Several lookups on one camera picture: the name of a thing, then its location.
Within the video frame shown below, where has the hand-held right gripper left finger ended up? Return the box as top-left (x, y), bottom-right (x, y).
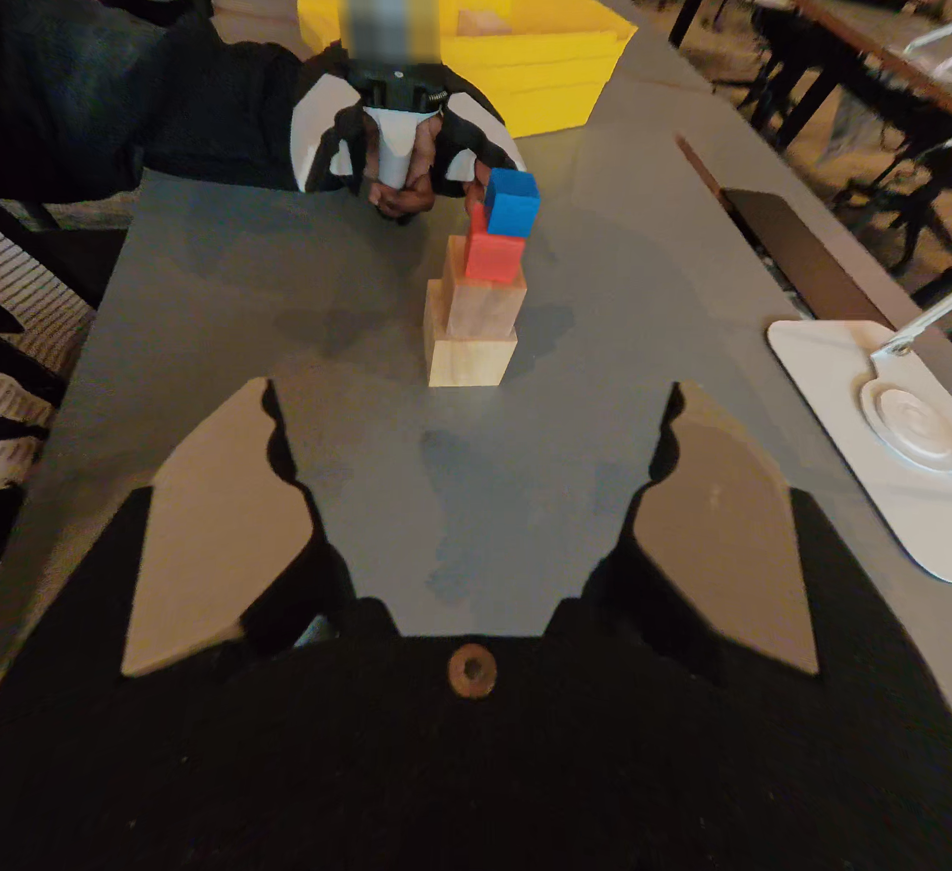
top-left (119, 377), bottom-right (358, 679)

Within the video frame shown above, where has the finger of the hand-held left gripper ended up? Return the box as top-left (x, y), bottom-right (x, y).
top-left (289, 68), bottom-right (367, 195)
top-left (435, 92), bottom-right (528, 185)

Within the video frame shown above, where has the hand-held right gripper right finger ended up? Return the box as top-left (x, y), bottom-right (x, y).
top-left (588, 380), bottom-right (822, 679)

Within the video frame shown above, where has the tiny blue cube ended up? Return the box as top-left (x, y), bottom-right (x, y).
top-left (484, 168), bottom-right (542, 240)

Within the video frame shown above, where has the small red cube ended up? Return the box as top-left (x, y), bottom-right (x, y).
top-left (463, 187), bottom-right (529, 286)

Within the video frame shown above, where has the medium wooden cube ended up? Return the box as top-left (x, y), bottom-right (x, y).
top-left (442, 235), bottom-right (528, 341)

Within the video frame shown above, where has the large wooden cube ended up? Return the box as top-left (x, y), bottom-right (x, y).
top-left (423, 276), bottom-right (520, 390)

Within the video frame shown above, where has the person's left forearm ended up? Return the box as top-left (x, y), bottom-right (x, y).
top-left (0, 0), bottom-right (321, 205)

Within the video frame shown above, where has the yellow plastic bin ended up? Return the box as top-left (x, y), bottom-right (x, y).
top-left (295, 0), bottom-right (641, 140)

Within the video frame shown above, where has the white document stand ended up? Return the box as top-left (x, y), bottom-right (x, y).
top-left (768, 291), bottom-right (952, 585)

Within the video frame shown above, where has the long wooden office table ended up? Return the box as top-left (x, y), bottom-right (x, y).
top-left (670, 0), bottom-right (952, 143)

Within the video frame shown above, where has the black cable slot lid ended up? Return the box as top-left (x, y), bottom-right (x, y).
top-left (722, 188), bottom-right (901, 324)

